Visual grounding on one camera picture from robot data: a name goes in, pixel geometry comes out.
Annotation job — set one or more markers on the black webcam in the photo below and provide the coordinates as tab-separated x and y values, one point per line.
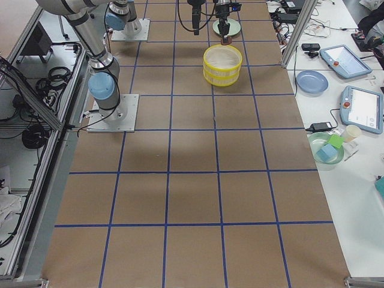
311	49

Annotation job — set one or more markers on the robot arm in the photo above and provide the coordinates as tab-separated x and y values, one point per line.
76	13
120	13

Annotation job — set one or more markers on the aluminium frame post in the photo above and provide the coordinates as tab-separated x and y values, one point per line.
301	23

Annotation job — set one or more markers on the black power adapter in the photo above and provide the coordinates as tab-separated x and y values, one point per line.
320	127

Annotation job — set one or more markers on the yellow steamer layer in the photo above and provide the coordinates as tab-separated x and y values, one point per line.
220	81
222	61

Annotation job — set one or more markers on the lower teach pendant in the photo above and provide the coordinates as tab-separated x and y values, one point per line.
362	108

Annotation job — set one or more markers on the green bowl with blocks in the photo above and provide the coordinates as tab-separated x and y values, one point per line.
323	151

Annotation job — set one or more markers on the upper teach pendant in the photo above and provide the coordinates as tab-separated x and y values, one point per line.
344	62

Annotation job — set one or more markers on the paper cup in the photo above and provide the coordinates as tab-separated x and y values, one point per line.
350	133

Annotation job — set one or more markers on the teach pendant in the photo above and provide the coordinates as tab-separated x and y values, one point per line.
362	108
344	62

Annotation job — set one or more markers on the blue plate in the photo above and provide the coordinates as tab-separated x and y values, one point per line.
312	82

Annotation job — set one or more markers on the light green plate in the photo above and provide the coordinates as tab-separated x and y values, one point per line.
235	27

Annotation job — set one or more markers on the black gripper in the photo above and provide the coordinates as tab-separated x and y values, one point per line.
195	15
222	12

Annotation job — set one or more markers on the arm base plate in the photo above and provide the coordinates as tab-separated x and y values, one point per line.
137	30
123	119

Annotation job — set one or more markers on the brown steamed bun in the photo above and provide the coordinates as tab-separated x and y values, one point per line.
227	40

